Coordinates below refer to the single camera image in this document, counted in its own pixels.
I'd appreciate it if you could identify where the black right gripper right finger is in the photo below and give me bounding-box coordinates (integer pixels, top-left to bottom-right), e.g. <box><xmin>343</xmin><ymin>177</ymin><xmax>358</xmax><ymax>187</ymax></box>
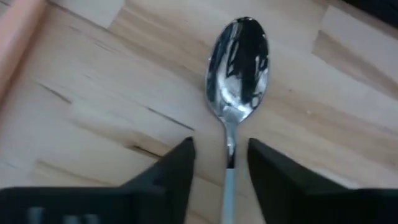
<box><xmin>248</xmin><ymin>138</ymin><xmax>398</xmax><ymax>224</ymax></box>

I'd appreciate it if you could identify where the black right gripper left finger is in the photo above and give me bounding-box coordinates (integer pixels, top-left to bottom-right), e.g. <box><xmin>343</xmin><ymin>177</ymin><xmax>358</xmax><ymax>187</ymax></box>
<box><xmin>0</xmin><ymin>136</ymin><xmax>197</xmax><ymax>224</ymax></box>

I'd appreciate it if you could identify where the silver metal spoon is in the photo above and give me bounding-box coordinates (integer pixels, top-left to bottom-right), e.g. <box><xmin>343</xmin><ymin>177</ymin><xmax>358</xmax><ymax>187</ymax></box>
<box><xmin>204</xmin><ymin>16</ymin><xmax>270</xmax><ymax>224</ymax></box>

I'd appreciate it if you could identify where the metal fork with orange handle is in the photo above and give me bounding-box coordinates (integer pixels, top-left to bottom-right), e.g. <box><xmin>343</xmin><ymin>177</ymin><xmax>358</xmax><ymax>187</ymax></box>
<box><xmin>0</xmin><ymin>0</ymin><xmax>48</xmax><ymax>99</ymax></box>

